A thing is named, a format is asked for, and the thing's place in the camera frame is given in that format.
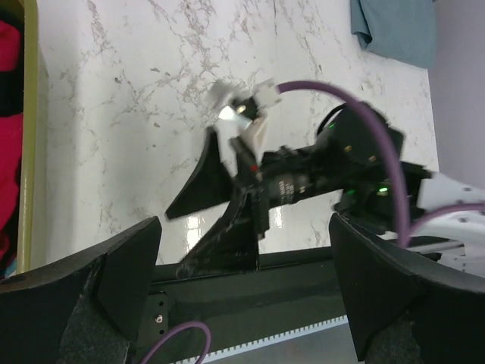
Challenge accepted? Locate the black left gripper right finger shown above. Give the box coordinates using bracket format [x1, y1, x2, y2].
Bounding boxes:
[329, 214, 484, 363]

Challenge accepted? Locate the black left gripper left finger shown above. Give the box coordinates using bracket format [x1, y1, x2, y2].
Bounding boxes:
[1, 217, 162, 363]

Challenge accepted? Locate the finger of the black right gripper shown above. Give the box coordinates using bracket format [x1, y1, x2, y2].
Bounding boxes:
[177, 189, 269, 272]
[165, 127, 233, 220]

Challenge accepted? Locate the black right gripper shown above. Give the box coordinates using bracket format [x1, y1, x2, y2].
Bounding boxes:
[252, 101, 435, 213]

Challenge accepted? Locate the red t-shirt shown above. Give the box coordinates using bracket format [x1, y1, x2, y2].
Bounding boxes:
[1, 17, 23, 278]

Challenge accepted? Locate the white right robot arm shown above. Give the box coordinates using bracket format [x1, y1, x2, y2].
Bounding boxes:
[166, 104, 484, 278]

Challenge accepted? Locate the olive green plastic bin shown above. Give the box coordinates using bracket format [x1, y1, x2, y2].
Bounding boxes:
[17, 1, 49, 274]

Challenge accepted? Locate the folded blue-grey t-shirt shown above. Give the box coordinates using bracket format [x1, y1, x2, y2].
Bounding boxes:
[349, 0, 437, 69]

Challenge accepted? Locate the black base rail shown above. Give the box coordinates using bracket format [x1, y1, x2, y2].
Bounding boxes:
[137, 247, 345, 349]

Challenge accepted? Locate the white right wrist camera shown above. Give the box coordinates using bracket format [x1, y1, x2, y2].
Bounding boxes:
[208, 79, 281, 155]

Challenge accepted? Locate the white slotted cable duct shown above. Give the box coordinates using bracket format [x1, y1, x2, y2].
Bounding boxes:
[177, 314, 352, 364]

